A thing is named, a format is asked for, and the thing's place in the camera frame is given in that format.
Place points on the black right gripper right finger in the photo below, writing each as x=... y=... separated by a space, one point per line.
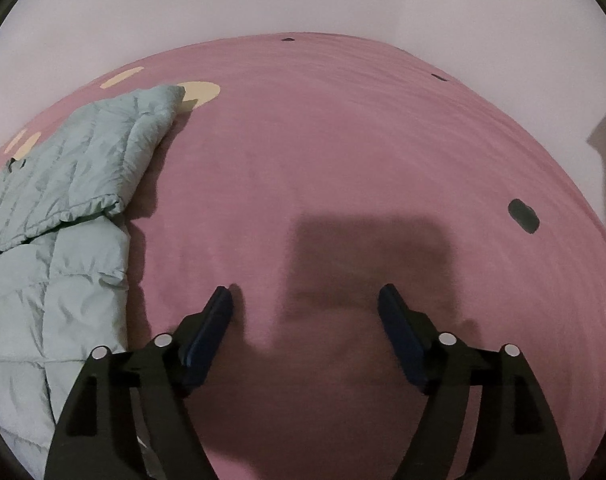
x=515 y=436

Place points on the pink spotted bed blanket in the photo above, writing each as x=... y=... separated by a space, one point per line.
x=309 y=171

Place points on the light green puffer jacket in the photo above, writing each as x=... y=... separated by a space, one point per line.
x=64 y=257

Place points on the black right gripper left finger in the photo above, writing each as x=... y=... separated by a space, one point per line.
x=125 y=417

